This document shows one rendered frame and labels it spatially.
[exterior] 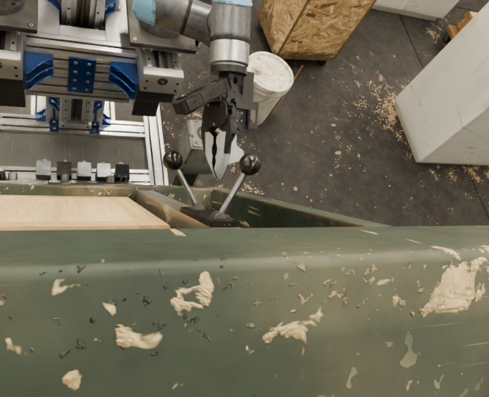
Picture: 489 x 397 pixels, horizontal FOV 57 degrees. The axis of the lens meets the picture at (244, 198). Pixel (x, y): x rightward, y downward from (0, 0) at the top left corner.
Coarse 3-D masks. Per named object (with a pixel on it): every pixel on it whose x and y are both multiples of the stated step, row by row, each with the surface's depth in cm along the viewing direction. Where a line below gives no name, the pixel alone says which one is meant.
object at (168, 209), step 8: (144, 192) 131; (152, 192) 132; (144, 200) 126; (152, 200) 115; (160, 200) 110; (168, 200) 111; (144, 208) 126; (152, 208) 115; (160, 208) 106; (168, 208) 99; (176, 208) 95; (160, 216) 106; (168, 216) 98; (176, 216) 91; (184, 216) 86; (176, 224) 91; (184, 224) 86; (192, 224) 81; (200, 224) 76
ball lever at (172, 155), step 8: (168, 152) 82; (176, 152) 83; (168, 160) 82; (176, 160) 82; (168, 168) 83; (176, 168) 83; (184, 184) 84; (192, 200) 85; (192, 208) 86; (200, 208) 85
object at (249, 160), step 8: (240, 160) 76; (248, 160) 75; (256, 160) 75; (240, 168) 76; (248, 168) 75; (256, 168) 75; (240, 176) 76; (240, 184) 76; (232, 192) 75; (224, 208) 75; (216, 216) 74; (224, 216) 74
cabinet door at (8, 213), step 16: (0, 208) 99; (16, 208) 100; (32, 208) 102; (48, 208) 103; (64, 208) 105; (80, 208) 106; (96, 208) 108; (112, 208) 109; (128, 208) 108; (0, 224) 76; (16, 224) 77; (32, 224) 78; (48, 224) 78; (64, 224) 79; (80, 224) 80; (96, 224) 81; (112, 224) 82; (128, 224) 83; (144, 224) 84; (160, 224) 85
